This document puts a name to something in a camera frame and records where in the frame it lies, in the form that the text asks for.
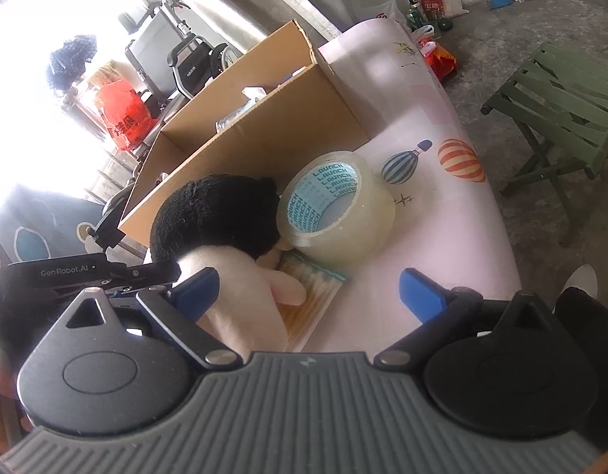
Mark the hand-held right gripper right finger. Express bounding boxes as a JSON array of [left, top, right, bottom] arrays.
[[373, 267, 549, 370]]

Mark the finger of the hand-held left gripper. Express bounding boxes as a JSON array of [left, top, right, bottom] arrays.
[[104, 259, 182, 291]]

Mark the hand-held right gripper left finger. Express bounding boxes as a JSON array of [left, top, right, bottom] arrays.
[[66, 267, 238, 370]]

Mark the black haired plush doll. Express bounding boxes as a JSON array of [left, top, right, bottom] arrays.
[[148, 174, 307, 356]]

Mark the cotton swabs packet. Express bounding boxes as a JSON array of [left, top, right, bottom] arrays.
[[274, 249, 351, 351]]

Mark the clear face mask packet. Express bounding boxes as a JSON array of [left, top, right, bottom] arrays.
[[215, 103, 258, 132]]

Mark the brown cardboard box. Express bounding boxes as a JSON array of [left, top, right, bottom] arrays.
[[117, 19, 371, 250]]

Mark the person's left hand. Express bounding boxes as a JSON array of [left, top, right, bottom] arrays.
[[0, 368, 32, 448]]

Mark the grey patterned blanket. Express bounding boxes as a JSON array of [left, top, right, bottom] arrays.
[[0, 182, 104, 262]]

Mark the clear tape roll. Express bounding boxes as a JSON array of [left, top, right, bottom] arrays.
[[277, 150, 396, 267]]

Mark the white shoe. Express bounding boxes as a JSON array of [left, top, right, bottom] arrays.
[[561, 264, 599, 302]]

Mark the red plastic bag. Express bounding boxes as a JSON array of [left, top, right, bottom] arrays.
[[94, 79, 157, 151]]

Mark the person's leg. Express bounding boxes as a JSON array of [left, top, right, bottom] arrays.
[[553, 286, 608, 438]]

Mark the beige towel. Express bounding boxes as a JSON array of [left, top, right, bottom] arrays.
[[87, 62, 127, 90]]

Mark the blue checked cloth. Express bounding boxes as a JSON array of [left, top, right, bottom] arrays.
[[46, 34, 97, 90]]

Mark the grey wheelchair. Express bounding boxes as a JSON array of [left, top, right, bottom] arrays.
[[89, 0, 245, 252]]

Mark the orange red snack bag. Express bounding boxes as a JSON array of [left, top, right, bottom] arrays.
[[417, 39, 458, 80]]

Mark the green folding stool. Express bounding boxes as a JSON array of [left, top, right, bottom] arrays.
[[481, 42, 608, 248]]

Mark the white bag with red print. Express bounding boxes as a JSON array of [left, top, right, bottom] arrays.
[[351, 0, 401, 25]]

